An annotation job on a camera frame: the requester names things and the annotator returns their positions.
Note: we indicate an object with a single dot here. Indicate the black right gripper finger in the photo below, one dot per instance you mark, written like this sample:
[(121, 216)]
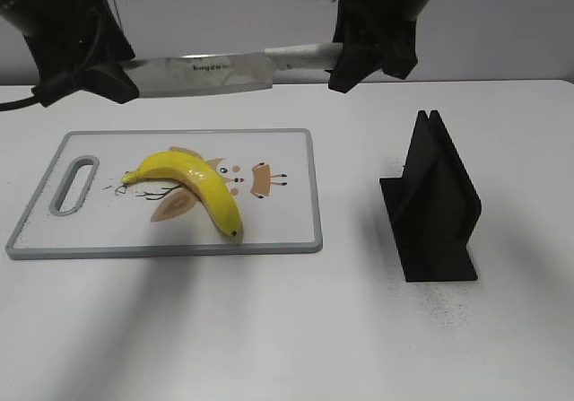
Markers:
[(400, 50), (355, 63)]

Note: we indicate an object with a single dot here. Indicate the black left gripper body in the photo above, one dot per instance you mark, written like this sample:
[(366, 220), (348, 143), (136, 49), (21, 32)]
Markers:
[(65, 36)]

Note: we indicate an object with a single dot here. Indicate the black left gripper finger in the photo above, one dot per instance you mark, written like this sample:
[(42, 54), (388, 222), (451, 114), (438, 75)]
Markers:
[(107, 80)]

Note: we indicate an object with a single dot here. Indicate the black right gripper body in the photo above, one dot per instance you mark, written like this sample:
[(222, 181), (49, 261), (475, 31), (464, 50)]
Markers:
[(385, 27)]

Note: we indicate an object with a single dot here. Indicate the white-handled kitchen knife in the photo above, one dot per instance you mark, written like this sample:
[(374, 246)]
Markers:
[(206, 75)]

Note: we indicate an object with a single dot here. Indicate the yellow plastic banana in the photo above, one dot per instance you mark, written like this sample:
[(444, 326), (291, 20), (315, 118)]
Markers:
[(198, 176)]

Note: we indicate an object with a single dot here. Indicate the grey-rimmed white cutting board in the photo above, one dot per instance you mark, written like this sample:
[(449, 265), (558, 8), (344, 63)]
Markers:
[(80, 209)]

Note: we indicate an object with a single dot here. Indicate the black knife stand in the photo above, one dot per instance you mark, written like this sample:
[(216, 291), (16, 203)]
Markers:
[(432, 207)]

